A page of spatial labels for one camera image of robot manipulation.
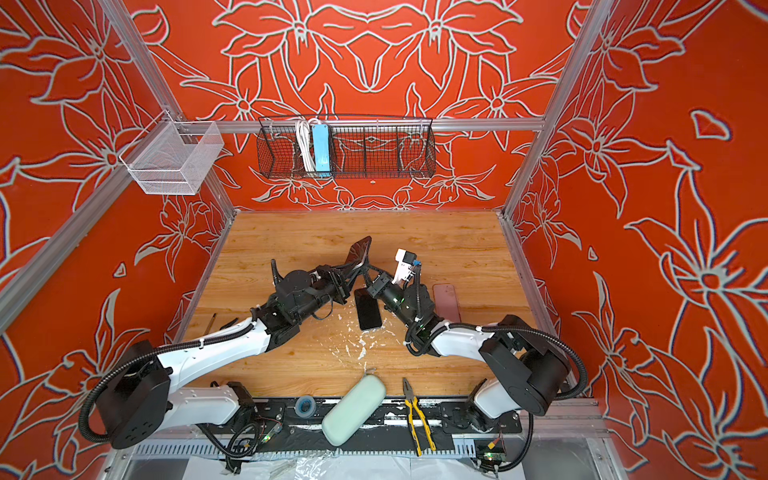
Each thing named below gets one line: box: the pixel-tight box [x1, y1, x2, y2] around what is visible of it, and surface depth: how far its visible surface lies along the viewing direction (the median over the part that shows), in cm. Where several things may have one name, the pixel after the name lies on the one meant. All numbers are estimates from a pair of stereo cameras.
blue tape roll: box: [295, 395, 316, 418], surface depth 76 cm
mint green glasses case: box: [322, 374, 386, 447], surface depth 73 cm
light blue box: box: [312, 124, 331, 177], surface depth 91 cm
